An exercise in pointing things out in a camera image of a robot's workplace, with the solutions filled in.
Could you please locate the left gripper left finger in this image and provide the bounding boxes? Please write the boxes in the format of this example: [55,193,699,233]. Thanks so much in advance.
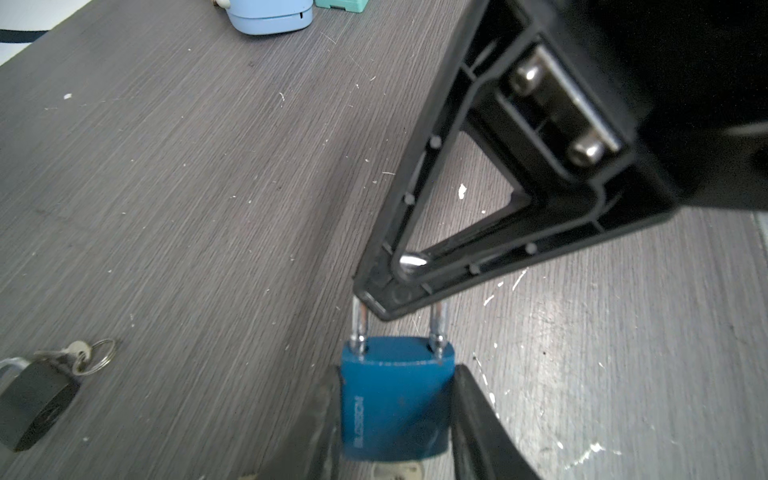
[255,366,341,480]

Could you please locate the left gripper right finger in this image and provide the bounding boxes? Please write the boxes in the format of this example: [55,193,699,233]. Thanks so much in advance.
[451,364,540,480]

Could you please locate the green square alarm clock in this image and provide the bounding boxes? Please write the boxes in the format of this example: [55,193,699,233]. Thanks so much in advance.
[314,0,368,13]

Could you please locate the black padlock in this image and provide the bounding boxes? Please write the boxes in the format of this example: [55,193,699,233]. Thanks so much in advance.
[1,357,81,453]

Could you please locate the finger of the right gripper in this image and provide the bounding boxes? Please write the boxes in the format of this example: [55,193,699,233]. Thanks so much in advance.
[353,1,677,321]

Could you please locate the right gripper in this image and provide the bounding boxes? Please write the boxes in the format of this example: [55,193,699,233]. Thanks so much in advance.
[527,1,767,212]

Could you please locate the blue padlock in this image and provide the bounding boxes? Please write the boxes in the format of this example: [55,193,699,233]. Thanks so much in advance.
[340,298,456,463]

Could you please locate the blue round alarm clock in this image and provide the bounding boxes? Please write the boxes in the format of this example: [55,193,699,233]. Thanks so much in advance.
[213,0,314,36]

